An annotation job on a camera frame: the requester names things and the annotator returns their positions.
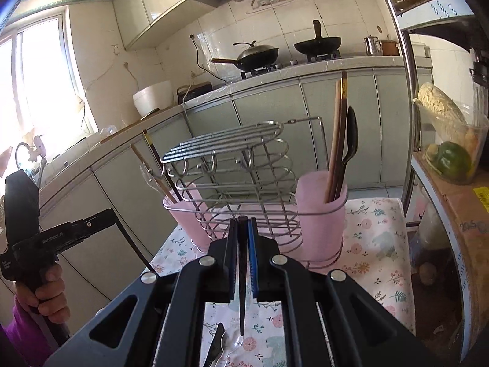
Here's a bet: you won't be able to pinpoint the black countertop appliance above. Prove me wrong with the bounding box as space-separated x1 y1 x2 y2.
176 81 213 104

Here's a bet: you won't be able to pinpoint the person's left hand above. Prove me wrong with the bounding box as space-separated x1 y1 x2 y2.
13 264 72 326

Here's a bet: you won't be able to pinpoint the metal kettle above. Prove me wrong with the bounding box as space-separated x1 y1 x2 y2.
363 35 384 57

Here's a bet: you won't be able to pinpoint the wall cabinets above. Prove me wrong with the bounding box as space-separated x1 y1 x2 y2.
114 0 215 51

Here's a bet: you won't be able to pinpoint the clear plastic spoon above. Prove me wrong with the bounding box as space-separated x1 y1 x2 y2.
225 331 247 357

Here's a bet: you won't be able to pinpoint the clear plastic fork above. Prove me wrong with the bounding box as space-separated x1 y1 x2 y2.
138 162 169 199

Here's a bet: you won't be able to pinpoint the black power cable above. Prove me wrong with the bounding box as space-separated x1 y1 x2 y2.
182 34 227 112

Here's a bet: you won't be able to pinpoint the cardboard box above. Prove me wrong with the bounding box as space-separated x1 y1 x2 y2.
412 157 489 354

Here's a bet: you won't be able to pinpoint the plastic bag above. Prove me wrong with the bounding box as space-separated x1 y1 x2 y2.
410 198 452 273

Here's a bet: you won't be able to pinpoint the potato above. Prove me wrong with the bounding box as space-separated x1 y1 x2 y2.
419 264 438 286

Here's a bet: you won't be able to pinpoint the brown chopstick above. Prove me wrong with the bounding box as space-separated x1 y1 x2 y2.
325 78 343 203
131 144 177 204

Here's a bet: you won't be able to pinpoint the gas stove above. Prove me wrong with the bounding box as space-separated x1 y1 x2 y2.
239 51 341 82

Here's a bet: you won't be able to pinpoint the white container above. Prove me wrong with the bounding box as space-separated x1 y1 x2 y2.
409 42 432 59

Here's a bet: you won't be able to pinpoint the metal shelf frame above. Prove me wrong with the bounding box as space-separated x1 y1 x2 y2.
371 0 489 232

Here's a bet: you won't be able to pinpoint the pink drip tray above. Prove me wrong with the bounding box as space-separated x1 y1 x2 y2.
208 202 302 246

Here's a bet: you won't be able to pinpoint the green bell pepper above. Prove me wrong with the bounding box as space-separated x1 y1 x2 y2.
425 141 473 183

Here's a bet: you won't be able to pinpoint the black spoon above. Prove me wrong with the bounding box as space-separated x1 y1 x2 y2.
336 106 360 201

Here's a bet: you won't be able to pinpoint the black frying pan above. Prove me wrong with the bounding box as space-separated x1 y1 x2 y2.
293 20 343 56

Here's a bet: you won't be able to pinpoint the clear wall shelf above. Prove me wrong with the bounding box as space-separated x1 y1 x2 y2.
245 0 303 15

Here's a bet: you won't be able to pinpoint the floral tablecloth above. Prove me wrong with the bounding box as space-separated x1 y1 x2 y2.
149 197 417 367

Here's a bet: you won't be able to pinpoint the clear bag of food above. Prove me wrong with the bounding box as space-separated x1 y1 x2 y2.
414 82 489 180

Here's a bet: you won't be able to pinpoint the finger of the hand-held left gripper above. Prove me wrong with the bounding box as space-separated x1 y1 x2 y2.
60 208 116 255

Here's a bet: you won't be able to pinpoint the black plastic knife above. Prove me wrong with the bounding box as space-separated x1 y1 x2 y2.
202 322 227 367

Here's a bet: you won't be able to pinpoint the pink plastic cup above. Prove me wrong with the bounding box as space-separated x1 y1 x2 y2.
295 171 349 270
164 181 215 255

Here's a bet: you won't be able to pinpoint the metal wire utensil rack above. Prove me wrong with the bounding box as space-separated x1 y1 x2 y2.
160 117 349 271

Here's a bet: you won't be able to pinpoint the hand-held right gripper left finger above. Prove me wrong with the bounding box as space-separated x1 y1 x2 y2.
44 217 240 367

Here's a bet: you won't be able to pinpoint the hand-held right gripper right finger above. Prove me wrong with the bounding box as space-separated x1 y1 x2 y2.
248 217 447 367

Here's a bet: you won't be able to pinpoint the white pot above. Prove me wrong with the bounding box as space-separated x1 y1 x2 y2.
132 80 175 117

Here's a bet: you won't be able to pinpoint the black wok with lid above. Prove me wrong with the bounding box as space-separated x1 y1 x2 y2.
209 40 280 72

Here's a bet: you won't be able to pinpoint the window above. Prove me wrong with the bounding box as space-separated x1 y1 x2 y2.
0 14 97 155

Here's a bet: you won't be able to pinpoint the faucet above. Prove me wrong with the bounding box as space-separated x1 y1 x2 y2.
14 135 49 185

